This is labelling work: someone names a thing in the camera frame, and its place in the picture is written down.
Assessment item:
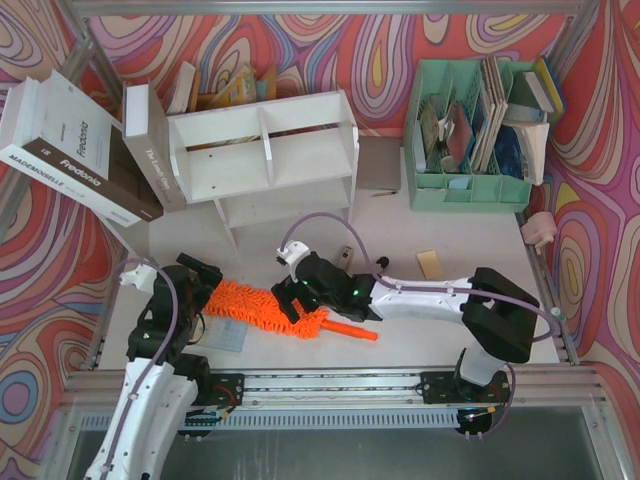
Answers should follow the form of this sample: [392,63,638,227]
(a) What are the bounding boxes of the grey hardcover book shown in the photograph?
[123,84,187,213]

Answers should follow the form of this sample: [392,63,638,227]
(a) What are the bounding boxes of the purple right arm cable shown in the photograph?
[282,212,559,441]

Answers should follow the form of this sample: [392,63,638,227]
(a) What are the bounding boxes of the pink plastic object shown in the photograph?
[521,211,557,254]

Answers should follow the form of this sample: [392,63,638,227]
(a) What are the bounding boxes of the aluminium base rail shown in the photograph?
[62,363,607,410]

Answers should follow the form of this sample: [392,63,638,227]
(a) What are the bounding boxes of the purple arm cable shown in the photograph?
[97,257,179,471]
[282,212,559,441]

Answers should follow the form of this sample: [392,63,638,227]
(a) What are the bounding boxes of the orange microfiber duster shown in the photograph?
[203,280,378,341]

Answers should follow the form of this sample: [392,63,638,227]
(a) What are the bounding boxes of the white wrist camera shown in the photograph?
[119,264,157,294]
[276,240,311,268]

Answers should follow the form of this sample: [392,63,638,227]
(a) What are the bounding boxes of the tan sticky note pad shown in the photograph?
[416,250,444,280]

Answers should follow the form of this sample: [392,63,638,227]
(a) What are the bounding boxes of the white Fredonia book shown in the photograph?
[1,71,163,227]

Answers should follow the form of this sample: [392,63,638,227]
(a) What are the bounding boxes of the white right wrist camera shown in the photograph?
[276,240,311,268]

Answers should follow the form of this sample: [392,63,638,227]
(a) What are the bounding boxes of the light blue calculator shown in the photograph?
[196,318,248,353]

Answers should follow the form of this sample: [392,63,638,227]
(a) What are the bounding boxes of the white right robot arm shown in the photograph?
[271,242,539,387]

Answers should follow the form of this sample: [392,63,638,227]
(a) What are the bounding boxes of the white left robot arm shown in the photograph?
[84,254,223,479]

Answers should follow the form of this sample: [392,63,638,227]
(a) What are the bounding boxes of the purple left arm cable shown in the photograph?
[97,257,179,471]

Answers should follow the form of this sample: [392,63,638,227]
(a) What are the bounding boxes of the green plastic desk organizer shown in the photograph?
[403,56,532,213]

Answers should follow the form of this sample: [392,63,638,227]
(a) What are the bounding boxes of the white wooden bookshelf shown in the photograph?
[168,90,359,247]

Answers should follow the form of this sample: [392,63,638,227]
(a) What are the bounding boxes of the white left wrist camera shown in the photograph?
[119,264,157,294]

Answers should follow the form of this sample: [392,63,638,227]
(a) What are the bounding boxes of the books in organizer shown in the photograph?
[407,56,566,185]

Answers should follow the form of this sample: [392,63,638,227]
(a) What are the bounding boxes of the books behind shelf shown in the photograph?
[163,62,277,115]

